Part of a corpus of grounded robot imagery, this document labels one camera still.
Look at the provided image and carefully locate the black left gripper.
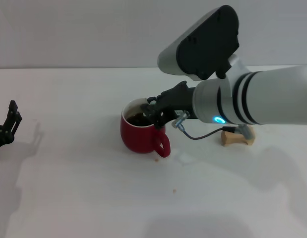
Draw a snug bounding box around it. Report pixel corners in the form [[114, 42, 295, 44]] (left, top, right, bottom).
[[0, 100, 23, 157]]

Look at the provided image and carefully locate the grey right wrist cable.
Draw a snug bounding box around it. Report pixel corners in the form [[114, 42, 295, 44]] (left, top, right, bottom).
[[171, 111, 253, 141]]

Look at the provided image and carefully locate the red ceramic coffee cup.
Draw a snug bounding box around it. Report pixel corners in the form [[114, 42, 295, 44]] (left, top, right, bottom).
[[120, 98, 171, 159]]

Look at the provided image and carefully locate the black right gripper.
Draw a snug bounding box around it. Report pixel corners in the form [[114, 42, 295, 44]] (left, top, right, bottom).
[[141, 81, 197, 129]]

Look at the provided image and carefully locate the light wooden bridge block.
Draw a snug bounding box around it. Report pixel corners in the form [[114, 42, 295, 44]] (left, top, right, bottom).
[[221, 125, 256, 147]]

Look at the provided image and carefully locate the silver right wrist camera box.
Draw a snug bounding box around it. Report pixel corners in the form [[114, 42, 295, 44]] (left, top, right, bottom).
[[157, 4, 241, 81]]

